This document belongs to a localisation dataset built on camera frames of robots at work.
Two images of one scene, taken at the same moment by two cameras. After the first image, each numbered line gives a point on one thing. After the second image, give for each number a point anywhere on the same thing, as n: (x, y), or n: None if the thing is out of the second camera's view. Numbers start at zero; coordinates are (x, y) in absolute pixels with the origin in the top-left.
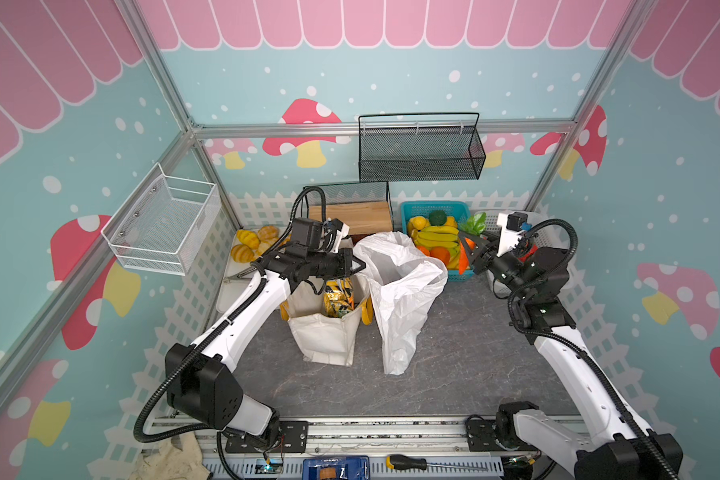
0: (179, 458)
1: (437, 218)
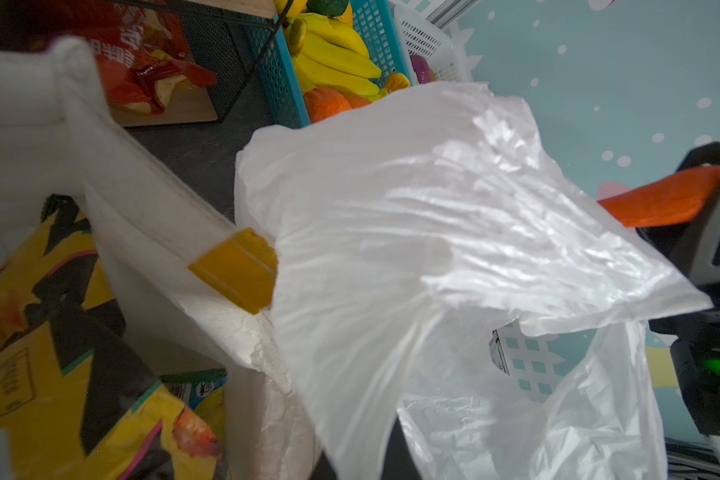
0: None
1: (328, 8)
